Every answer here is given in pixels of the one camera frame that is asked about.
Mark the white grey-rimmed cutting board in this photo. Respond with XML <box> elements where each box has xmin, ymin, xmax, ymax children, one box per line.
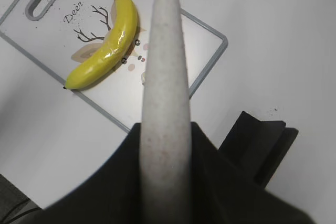
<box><xmin>1</xmin><ymin>0</ymin><xmax>227</xmax><ymax>132</ymax></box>

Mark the cleaver knife with white handle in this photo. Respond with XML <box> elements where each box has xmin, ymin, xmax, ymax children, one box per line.
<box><xmin>139</xmin><ymin>0</ymin><xmax>191</xmax><ymax>223</ymax></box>

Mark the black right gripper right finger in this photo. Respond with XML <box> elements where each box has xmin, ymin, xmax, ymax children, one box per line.
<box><xmin>191</xmin><ymin>122</ymin><xmax>314</xmax><ymax>223</ymax></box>

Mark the yellow plastic banana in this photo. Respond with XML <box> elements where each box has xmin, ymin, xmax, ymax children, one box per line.
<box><xmin>64</xmin><ymin>0</ymin><xmax>138</xmax><ymax>90</ymax></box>

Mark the black knife stand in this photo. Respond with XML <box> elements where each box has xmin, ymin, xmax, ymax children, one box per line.
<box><xmin>219</xmin><ymin>111</ymin><xmax>299</xmax><ymax>188</ymax></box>

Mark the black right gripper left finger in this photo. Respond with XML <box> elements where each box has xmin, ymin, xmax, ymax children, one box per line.
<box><xmin>9</xmin><ymin>123</ymin><xmax>142</xmax><ymax>223</ymax></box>

